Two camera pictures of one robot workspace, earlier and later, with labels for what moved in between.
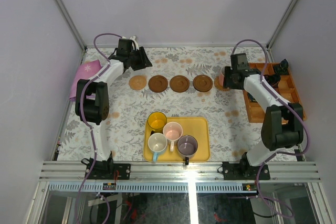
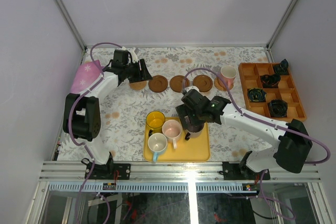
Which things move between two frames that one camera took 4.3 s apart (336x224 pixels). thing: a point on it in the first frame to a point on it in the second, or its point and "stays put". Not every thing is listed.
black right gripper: (228, 72) to (182, 112)
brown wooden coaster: (202, 83) stays put
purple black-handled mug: (187, 145) to (194, 131)
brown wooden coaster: (179, 83) stays put
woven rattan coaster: (137, 82) stays put
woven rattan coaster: (218, 86) stays put
